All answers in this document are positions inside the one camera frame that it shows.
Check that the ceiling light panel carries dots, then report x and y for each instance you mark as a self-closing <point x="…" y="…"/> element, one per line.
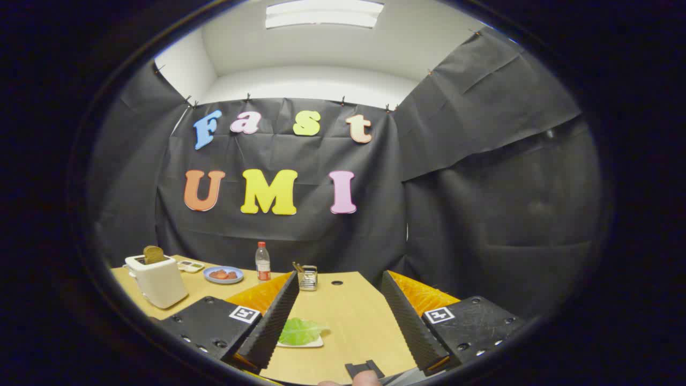
<point x="321" y="13"/>

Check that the white square plate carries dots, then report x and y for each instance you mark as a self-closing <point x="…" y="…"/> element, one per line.
<point x="316" y="343"/>

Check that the brown toast slice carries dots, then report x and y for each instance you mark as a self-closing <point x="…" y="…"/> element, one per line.
<point x="154" y="254"/>

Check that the white divided condiment tray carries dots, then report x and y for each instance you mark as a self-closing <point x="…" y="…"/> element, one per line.
<point x="191" y="266"/>

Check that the black backdrop cloth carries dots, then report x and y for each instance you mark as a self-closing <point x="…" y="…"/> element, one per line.
<point x="300" y="236"/>

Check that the blue plate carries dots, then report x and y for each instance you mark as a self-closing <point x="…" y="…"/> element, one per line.
<point x="223" y="281"/>

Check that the wooden chopstick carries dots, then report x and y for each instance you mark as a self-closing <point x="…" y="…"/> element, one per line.
<point x="298" y="267"/>

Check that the green lettuce leaf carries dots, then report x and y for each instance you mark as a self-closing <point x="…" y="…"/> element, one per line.
<point x="300" y="331"/>

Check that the white toaster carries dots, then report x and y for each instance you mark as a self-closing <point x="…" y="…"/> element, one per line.
<point x="158" y="284"/>

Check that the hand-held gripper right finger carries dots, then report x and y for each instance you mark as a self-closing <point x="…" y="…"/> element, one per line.
<point x="410" y="327"/>

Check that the plastic bottle with red cap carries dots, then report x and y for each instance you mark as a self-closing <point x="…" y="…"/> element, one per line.
<point x="262" y="265"/>

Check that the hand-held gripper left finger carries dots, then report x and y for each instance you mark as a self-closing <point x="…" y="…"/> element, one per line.
<point x="273" y="327"/>

